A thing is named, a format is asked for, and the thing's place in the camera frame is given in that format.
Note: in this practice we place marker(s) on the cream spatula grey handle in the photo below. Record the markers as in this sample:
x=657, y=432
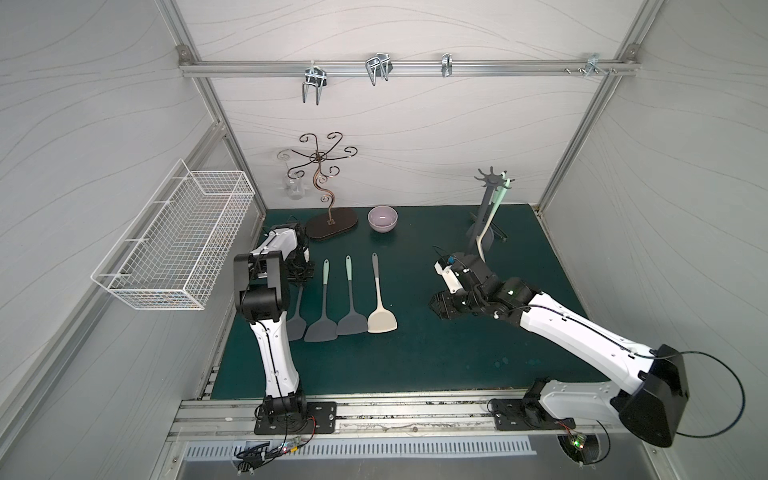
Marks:
x=381, y=320

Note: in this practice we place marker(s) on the white wire basket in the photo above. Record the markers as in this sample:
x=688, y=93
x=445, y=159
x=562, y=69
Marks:
x=170, y=255

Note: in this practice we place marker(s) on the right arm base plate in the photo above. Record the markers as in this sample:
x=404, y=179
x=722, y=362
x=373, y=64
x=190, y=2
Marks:
x=521, y=415

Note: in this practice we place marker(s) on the black tongs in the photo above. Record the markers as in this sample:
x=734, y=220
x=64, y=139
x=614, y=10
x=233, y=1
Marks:
x=499, y=233

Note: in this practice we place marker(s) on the white vent strip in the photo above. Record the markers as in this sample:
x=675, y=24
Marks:
x=375, y=448

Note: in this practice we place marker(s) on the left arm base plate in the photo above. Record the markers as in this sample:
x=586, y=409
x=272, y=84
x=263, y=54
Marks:
x=317, y=418

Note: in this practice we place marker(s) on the brown wire mug tree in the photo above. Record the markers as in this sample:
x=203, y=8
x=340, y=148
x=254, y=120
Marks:
x=334, y=221

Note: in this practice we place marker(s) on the metal double hook middle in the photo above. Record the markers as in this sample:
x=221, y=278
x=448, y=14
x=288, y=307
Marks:
x=378, y=66

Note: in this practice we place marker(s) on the pink bowl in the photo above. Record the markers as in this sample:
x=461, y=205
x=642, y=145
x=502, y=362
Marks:
x=382, y=218

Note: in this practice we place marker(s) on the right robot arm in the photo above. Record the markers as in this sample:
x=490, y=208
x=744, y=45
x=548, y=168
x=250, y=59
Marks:
x=645, y=389

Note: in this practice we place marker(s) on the cream spatula green handle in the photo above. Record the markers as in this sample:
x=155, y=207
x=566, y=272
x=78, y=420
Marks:
x=497, y=186

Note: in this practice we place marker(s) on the grey utensil rack stand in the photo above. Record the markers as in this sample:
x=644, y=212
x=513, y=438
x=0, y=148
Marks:
x=469, y=245

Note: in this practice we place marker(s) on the metal double hook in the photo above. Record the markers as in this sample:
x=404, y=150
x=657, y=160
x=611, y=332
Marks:
x=378, y=66
x=315, y=79

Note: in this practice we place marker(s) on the aluminium top rail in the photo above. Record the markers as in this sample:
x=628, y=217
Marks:
x=401, y=68

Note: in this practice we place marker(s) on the aluminium rail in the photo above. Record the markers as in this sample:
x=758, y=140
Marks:
x=401, y=68
x=399, y=414

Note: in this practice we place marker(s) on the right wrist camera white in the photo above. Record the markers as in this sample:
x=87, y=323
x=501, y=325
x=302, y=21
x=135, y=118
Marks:
x=450, y=278

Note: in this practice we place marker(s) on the metal double hook left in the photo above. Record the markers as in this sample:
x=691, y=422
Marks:
x=315, y=79

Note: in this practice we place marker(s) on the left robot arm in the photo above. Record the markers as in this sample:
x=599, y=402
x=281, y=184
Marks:
x=262, y=297

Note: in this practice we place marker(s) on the grey spatula green handle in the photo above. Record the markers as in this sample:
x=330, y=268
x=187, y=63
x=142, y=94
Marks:
x=353, y=322
x=296, y=325
x=324, y=329

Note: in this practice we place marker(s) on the aluminium front rail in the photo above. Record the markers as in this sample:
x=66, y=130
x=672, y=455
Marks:
x=399, y=414

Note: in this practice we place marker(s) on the small metal hook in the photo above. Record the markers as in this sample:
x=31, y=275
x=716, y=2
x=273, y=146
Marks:
x=446, y=65

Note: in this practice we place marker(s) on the metal bracket hook right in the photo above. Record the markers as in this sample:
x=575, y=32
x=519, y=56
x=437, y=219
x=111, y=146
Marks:
x=592, y=67

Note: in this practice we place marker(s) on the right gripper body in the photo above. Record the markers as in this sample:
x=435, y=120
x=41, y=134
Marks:
x=455, y=297

